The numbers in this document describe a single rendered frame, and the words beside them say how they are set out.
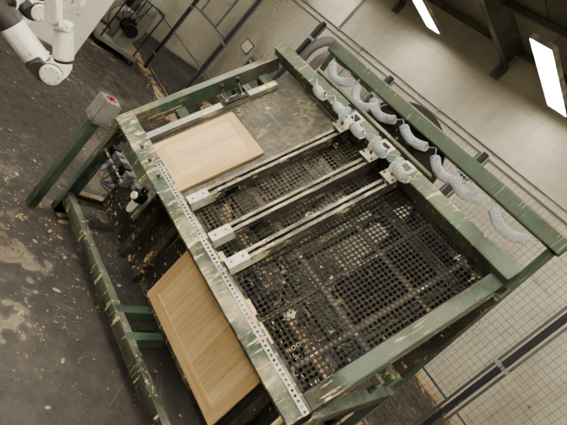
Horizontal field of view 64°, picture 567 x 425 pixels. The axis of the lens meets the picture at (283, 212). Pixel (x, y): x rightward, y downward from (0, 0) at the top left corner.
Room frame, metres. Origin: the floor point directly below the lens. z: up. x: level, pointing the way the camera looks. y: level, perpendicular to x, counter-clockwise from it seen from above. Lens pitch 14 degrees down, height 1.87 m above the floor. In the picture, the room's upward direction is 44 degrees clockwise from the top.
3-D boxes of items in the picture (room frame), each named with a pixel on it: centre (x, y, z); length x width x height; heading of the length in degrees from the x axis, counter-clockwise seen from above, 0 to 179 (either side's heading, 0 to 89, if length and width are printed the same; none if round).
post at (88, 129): (2.69, 1.25, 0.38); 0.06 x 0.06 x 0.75; 58
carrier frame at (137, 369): (2.86, -0.08, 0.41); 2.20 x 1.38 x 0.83; 58
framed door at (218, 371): (2.28, -0.13, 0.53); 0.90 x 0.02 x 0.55; 58
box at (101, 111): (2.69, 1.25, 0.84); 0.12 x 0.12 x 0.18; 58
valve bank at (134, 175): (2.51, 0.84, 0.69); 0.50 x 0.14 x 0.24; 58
